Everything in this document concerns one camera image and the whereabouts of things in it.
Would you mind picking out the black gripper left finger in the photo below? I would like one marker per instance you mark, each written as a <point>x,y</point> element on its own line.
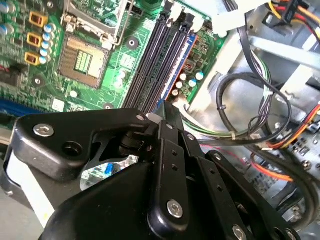
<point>171,180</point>

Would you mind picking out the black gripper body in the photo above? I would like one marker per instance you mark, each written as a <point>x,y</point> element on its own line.
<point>112,212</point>

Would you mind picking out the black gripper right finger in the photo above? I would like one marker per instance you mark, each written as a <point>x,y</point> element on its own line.
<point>232,192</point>

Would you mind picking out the blue RAM stick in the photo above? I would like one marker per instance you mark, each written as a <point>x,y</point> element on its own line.
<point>176,75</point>

